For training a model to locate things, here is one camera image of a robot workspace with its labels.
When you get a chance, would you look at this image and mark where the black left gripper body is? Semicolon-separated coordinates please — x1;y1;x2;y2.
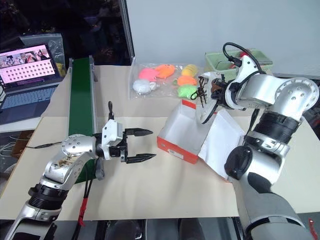
108;129;130;163

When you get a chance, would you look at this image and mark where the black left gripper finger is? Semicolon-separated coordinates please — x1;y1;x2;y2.
125;153;157;165
125;127;154;138

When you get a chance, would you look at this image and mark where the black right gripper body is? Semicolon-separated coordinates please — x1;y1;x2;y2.
215;80;230;108

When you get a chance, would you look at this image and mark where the orange shoebox with white inside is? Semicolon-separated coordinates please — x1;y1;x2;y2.
156;99;245;184

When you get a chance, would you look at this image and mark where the green toy fish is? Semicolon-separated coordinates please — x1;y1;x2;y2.
177;84;199;99

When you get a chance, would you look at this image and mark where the orange toy fish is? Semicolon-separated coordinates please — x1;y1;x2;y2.
175;75;197;87
154;64;176;80

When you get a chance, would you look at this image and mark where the yellow toy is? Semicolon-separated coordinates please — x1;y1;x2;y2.
181;64;199;77

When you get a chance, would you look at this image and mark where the pale green plastic basket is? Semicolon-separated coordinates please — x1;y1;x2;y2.
204;48;274;76

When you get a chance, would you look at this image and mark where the white toy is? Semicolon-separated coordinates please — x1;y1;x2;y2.
132;79;160;96

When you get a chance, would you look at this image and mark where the clear plastic bag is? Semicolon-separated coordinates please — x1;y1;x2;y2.
128;61;201;101

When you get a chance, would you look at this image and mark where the pink toy fish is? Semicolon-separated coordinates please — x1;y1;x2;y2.
138;68;158;82

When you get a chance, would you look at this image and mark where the green conveyor belt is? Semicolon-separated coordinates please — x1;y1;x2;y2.
67;55;106;185

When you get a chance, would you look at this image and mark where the open laptop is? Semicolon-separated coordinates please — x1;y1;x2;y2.
0;43;66;126

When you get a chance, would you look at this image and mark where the clear plastic storage box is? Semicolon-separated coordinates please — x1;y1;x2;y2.
19;33;68;76

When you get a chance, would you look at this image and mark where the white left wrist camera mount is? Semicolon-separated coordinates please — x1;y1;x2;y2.
100;119;125;161

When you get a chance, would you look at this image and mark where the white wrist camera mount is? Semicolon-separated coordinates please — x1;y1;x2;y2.
100;119;125;161
224;55;264;111

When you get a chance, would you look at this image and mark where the black conveyor handle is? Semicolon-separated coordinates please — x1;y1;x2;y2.
107;100;116;121

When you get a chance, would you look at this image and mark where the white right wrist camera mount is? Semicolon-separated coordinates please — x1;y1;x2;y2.
224;55;264;111

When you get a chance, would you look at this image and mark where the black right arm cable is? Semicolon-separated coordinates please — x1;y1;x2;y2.
222;42;264;73

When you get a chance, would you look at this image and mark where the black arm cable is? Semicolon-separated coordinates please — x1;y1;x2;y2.
71;163;95;240
222;42;264;73

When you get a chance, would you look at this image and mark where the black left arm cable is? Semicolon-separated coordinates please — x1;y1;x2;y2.
71;163;95;240

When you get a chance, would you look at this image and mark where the thin black table cable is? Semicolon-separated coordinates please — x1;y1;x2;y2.
25;141;63;150

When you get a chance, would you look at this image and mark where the grey aluminium post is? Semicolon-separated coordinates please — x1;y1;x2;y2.
119;0;136;67

